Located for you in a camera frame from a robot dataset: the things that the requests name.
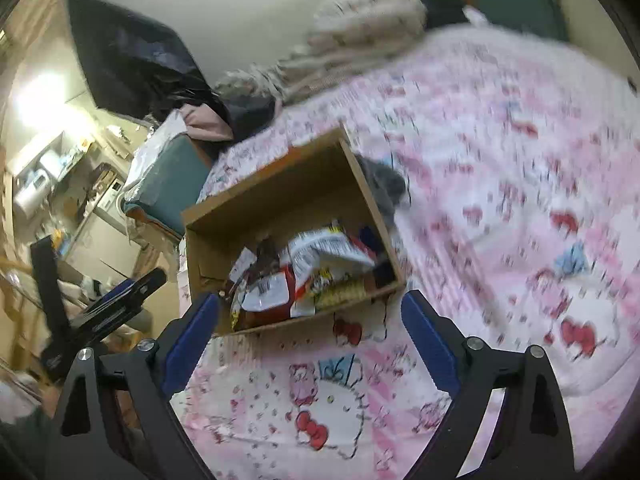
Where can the red snack packet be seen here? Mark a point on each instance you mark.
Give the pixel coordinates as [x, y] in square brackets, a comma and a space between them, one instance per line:
[265, 295]

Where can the dark brown snack packet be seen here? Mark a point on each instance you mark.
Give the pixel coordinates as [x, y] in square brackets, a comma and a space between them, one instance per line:
[267, 260]

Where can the brown cardboard box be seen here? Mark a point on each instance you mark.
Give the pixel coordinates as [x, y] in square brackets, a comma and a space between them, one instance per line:
[280, 195]

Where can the cream floral quilt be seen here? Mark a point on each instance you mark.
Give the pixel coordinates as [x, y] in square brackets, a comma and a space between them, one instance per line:
[350, 35]

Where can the pink garment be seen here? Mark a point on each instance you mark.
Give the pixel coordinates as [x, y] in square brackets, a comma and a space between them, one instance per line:
[205, 125]

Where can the grey fuzzy cloth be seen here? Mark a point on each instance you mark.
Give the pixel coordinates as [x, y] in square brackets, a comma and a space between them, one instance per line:
[382, 185]

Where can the pink printed bedsheet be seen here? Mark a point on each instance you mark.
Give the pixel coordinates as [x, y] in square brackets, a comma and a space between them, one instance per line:
[500, 160]

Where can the dark grey cloth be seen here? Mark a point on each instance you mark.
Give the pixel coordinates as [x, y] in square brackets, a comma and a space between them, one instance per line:
[250, 115]

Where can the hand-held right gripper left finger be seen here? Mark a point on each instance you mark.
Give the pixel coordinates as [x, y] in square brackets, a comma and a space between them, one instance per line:
[192, 345]

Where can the white washing machine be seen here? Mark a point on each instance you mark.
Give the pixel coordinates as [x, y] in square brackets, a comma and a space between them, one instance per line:
[110, 200]

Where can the white kitchen appliance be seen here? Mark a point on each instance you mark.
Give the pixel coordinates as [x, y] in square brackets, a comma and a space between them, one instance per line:
[30, 192]

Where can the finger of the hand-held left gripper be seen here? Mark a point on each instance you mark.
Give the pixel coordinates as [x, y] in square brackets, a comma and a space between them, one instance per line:
[152, 285]

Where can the person's left forearm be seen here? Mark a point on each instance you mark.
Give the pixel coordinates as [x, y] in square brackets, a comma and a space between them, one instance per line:
[22, 445]

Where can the teal headboard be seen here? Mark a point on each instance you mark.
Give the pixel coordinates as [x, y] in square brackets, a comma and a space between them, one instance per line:
[500, 10]

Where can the black plastic bag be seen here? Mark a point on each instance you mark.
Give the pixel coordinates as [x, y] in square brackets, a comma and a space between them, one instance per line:
[130, 55]

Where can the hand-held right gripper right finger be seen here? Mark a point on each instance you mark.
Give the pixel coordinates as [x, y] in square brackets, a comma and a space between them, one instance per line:
[430, 340]

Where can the small white object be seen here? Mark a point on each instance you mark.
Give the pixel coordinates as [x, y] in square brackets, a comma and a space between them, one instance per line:
[475, 15]

